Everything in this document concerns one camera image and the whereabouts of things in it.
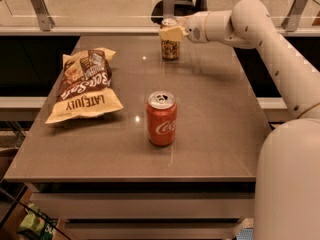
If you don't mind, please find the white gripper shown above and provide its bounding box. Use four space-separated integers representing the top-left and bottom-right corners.
159 11 209 43

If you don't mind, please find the orange LaCroix can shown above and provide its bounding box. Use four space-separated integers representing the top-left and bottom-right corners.
161 18 180 60

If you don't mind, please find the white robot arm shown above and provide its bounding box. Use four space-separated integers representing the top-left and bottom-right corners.
160 0 320 240

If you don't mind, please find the red Coca-Cola can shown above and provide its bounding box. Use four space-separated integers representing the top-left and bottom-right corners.
146 91 177 146

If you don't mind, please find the black office chair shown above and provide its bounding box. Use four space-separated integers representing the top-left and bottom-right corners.
150 0 212 27

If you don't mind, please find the Late July chip bag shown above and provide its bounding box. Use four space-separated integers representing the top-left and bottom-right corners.
46 47 123 124

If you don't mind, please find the grey table drawer unit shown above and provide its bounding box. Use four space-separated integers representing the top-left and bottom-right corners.
31 185 254 240

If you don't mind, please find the blue plastic basket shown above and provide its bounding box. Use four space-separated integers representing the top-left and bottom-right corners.
236 228 254 240

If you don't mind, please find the green snack bag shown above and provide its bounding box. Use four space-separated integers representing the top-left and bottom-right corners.
17 203 58 240

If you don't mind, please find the middle metal glass bracket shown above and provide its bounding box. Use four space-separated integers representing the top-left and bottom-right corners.
163 0 175 19

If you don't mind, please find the metal glass bracket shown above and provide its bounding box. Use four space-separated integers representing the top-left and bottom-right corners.
281 0 308 32
30 0 55 31
163 0 175 19

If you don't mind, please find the right metal glass bracket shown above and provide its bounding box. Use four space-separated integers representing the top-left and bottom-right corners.
281 0 308 32

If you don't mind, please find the left metal glass bracket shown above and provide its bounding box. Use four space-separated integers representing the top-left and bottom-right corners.
30 0 55 31

